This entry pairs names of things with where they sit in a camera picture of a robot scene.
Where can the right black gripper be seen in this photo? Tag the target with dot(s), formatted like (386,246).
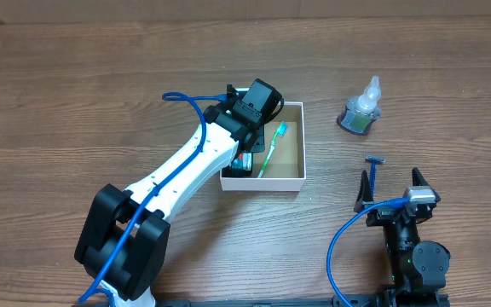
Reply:
(395,214)

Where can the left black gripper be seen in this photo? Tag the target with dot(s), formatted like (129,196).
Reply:
(237,167)

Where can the green white soap packet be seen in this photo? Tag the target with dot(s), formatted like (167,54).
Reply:
(242,166)

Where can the green white toothbrush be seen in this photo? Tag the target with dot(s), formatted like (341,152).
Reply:
(279,133)

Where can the blue disposable razor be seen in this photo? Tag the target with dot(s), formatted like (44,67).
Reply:
(374,161)

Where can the purple hand soap pump bottle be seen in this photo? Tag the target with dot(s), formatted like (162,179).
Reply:
(362,111)

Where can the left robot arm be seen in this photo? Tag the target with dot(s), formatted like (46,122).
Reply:
(125,235)

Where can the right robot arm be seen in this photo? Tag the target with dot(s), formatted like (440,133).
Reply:
(418,267)

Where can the white cardboard box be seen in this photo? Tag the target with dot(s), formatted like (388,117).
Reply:
(286,169)

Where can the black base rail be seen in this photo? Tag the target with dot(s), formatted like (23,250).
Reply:
(262,303)

